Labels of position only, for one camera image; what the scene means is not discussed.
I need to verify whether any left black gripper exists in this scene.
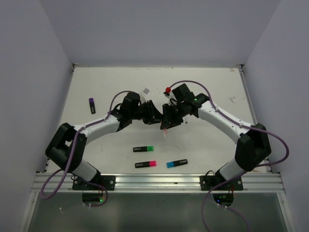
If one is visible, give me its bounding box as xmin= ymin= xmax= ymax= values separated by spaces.
xmin=129 ymin=100 xmax=163 ymax=125

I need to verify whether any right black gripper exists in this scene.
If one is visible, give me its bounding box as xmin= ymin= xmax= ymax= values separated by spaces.
xmin=160 ymin=101 xmax=186 ymax=129

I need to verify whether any orange pink highlighter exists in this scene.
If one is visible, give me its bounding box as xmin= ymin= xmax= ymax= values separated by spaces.
xmin=163 ymin=129 xmax=168 ymax=138

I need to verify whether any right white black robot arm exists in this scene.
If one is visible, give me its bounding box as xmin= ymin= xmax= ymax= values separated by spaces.
xmin=160 ymin=82 xmax=271 ymax=190

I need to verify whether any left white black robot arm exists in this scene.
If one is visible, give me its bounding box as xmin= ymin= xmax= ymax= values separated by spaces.
xmin=45 ymin=91 xmax=163 ymax=190

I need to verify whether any green black highlighter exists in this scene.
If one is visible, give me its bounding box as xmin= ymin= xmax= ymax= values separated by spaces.
xmin=133 ymin=146 xmax=154 ymax=152

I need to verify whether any pink black highlighter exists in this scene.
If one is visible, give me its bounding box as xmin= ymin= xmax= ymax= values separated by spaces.
xmin=135 ymin=160 xmax=156 ymax=168

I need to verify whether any blue black highlighter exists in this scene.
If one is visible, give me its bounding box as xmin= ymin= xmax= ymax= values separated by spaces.
xmin=166 ymin=159 xmax=188 ymax=168

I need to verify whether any purple black highlighter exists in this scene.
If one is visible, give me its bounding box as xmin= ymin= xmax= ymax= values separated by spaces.
xmin=89 ymin=98 xmax=96 ymax=114

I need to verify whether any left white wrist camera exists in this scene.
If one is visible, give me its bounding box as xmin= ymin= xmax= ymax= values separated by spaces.
xmin=139 ymin=88 xmax=150 ymax=104

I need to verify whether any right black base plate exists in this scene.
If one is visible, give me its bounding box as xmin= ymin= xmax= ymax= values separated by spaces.
xmin=199 ymin=175 xmax=244 ymax=191

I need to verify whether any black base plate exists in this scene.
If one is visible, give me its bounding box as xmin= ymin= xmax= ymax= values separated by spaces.
xmin=199 ymin=175 xmax=244 ymax=191
xmin=71 ymin=174 xmax=116 ymax=191

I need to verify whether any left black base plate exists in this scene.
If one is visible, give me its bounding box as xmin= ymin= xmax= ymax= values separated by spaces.
xmin=71 ymin=174 xmax=116 ymax=191

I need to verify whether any right aluminium side rail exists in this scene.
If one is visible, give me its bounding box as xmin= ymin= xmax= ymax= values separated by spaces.
xmin=239 ymin=68 xmax=272 ymax=174

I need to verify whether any aluminium front rail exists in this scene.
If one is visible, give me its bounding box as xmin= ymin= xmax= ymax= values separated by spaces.
xmin=30 ymin=173 xmax=285 ymax=195

